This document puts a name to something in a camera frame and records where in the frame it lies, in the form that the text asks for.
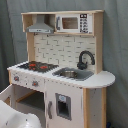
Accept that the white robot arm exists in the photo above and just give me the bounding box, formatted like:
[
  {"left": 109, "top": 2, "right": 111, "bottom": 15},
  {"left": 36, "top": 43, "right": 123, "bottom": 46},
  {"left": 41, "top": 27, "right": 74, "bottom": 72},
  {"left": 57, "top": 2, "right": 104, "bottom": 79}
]
[{"left": 0, "top": 100, "right": 42, "bottom": 128}]

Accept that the wooden toy kitchen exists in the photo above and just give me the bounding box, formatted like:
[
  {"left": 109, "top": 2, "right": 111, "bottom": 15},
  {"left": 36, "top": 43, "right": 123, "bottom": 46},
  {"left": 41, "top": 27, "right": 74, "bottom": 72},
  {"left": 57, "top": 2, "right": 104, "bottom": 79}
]
[{"left": 0, "top": 9, "right": 117, "bottom": 128}]

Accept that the metal pot in sink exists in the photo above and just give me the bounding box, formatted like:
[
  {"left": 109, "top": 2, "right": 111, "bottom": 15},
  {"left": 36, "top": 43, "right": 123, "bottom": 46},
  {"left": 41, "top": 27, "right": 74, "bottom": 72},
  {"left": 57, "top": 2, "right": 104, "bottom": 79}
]
[{"left": 63, "top": 70, "right": 77, "bottom": 78}]

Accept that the black toy faucet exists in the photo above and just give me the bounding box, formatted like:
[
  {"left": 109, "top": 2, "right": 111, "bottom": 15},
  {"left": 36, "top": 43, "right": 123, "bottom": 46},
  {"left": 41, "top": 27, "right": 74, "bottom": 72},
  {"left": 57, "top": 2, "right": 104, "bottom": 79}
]
[{"left": 76, "top": 50, "right": 96, "bottom": 71}]

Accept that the grey toy sink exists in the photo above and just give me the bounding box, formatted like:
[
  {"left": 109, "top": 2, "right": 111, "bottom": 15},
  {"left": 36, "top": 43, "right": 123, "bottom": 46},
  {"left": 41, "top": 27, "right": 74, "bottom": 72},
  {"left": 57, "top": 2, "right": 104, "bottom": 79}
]
[{"left": 53, "top": 67, "right": 93, "bottom": 81}]

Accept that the black toy stovetop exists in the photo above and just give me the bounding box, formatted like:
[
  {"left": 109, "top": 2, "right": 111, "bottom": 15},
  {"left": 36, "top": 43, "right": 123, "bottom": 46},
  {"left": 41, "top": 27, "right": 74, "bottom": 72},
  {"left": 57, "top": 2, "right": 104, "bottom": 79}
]
[{"left": 20, "top": 61, "right": 57, "bottom": 73}]

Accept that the right red stove knob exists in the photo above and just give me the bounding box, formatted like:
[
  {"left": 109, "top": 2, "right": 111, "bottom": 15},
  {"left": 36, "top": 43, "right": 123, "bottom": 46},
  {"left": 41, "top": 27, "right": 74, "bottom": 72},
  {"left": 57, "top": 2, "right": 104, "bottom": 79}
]
[{"left": 32, "top": 81, "right": 38, "bottom": 87}]

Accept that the red stove knob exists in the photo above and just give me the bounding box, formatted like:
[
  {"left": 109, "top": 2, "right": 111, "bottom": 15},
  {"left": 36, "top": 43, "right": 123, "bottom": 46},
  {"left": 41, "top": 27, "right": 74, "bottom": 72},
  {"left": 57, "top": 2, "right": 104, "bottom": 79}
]
[
  {"left": 13, "top": 75, "right": 20, "bottom": 82},
  {"left": 32, "top": 81, "right": 38, "bottom": 87}
]

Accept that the grey dishwasher panel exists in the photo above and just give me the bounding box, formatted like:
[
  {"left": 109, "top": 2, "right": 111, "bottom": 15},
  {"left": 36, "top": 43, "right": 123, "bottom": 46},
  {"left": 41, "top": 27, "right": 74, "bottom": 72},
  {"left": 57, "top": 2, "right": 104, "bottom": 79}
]
[{"left": 55, "top": 93, "right": 71, "bottom": 120}]

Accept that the toy microwave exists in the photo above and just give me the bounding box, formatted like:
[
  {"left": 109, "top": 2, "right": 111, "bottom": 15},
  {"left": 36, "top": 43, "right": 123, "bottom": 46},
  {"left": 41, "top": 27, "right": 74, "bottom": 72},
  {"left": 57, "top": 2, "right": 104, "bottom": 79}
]
[{"left": 56, "top": 14, "right": 93, "bottom": 33}]

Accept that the grey range hood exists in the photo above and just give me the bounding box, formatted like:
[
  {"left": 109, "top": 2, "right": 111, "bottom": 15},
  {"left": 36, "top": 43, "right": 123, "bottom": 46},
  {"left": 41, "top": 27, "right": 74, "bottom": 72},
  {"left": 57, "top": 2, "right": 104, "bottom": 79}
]
[{"left": 26, "top": 15, "right": 54, "bottom": 34}]

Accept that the left red stove knob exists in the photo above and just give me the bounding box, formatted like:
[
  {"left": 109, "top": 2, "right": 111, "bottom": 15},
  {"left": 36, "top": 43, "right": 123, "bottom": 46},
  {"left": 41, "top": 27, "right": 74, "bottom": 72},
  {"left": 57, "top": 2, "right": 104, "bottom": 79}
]
[{"left": 13, "top": 75, "right": 20, "bottom": 82}]

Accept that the white oven door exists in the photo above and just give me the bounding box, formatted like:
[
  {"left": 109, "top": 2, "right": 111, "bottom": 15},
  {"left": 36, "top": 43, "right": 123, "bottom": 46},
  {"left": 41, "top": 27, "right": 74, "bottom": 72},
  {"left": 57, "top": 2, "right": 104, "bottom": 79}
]
[{"left": 0, "top": 85, "right": 14, "bottom": 106}]

